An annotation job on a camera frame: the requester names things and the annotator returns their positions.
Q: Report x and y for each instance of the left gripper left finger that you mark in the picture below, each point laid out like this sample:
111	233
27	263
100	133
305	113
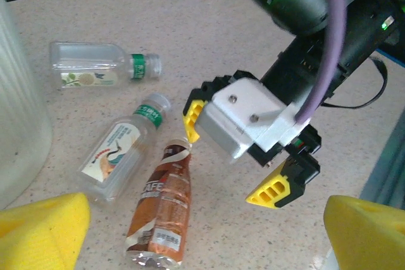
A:
38	238

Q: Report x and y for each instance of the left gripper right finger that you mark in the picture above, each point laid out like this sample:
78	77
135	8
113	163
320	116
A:
370	238

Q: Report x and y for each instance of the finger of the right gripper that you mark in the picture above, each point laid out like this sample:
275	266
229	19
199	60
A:
193	118
272	189

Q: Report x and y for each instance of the translucent white plastic bin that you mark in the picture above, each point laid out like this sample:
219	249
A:
19	108

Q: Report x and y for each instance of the blue table edge strip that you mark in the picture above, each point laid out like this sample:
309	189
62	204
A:
395	59

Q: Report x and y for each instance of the clear bottle bird label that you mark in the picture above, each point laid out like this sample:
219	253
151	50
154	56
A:
117	150

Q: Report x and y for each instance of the brown coffee bottle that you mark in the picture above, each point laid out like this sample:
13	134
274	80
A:
164	200

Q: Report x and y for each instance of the clear bottle green neck band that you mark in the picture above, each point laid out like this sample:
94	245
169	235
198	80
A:
91	67

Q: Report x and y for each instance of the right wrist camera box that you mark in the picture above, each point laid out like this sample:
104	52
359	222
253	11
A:
246	115

